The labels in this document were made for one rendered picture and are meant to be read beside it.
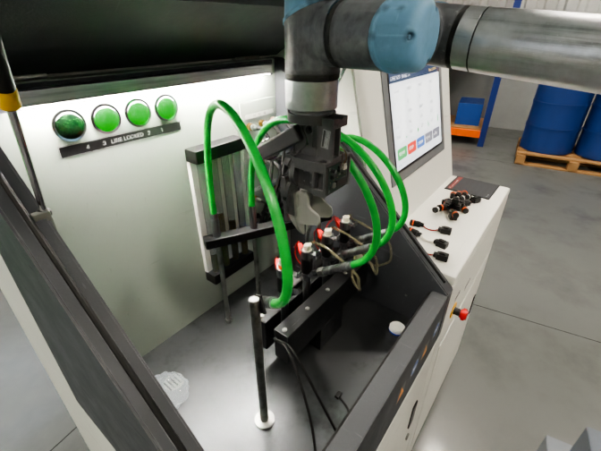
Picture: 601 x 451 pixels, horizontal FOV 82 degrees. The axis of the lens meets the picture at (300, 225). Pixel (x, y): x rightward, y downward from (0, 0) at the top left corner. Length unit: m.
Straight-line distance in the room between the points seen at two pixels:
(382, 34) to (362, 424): 0.57
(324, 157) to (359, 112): 0.40
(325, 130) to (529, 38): 0.25
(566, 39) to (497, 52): 0.06
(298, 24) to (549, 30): 0.28
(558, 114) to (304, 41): 4.83
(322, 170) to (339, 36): 0.17
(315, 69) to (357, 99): 0.42
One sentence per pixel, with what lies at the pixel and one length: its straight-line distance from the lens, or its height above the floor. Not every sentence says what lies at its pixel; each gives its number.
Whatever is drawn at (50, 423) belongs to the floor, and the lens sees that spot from 2.08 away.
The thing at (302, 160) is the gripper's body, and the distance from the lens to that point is 0.52.
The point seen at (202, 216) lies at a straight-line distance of 0.87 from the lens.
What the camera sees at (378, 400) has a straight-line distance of 0.70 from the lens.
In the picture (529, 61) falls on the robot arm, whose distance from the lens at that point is 0.51.
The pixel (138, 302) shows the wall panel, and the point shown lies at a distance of 0.88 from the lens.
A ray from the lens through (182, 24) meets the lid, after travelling 0.69.
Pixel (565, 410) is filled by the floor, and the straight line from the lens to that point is 2.17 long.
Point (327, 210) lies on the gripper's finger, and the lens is 0.59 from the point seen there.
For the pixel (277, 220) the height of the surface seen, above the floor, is 1.32.
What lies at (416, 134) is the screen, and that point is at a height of 1.22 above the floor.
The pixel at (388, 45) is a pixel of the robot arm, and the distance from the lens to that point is 0.42.
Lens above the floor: 1.52
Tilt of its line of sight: 30 degrees down
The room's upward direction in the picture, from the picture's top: straight up
